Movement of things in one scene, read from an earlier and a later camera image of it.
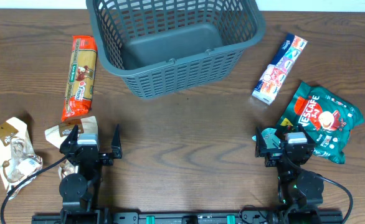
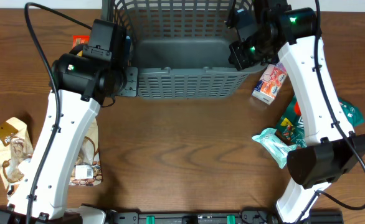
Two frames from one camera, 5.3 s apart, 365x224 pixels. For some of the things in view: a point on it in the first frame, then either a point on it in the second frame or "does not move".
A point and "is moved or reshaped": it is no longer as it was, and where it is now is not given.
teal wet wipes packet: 270,139 does not move
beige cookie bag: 11,145 does not move
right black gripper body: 286,155 -> 238,56
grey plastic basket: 158,48 is moved or reshaped
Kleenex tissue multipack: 273,76 does not move
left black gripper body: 93,155 -> 130,81
